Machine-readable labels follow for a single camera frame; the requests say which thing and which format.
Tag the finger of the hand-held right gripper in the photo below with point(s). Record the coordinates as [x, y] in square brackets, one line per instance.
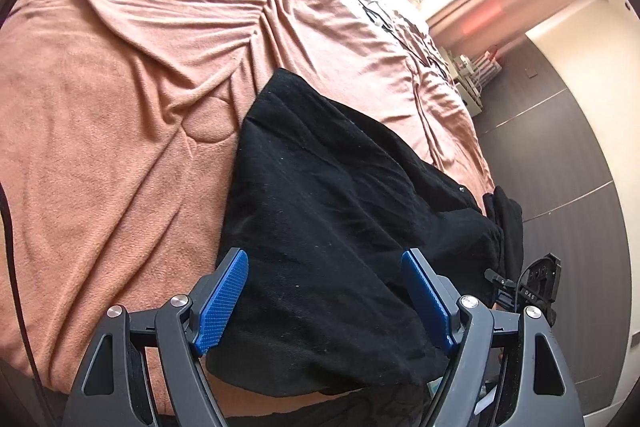
[497, 279]

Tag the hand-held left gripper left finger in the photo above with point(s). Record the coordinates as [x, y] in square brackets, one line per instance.
[222, 292]

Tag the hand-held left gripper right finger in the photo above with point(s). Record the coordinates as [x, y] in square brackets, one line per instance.
[425, 302]

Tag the black pants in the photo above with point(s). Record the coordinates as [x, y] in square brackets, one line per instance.
[325, 207]

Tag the black folded garment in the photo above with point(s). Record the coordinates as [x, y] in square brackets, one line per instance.
[507, 222]

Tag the white bedside cabinet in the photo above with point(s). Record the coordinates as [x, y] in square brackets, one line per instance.
[472, 92]

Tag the brown fleece blanket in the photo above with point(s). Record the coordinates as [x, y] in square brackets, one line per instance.
[125, 107]

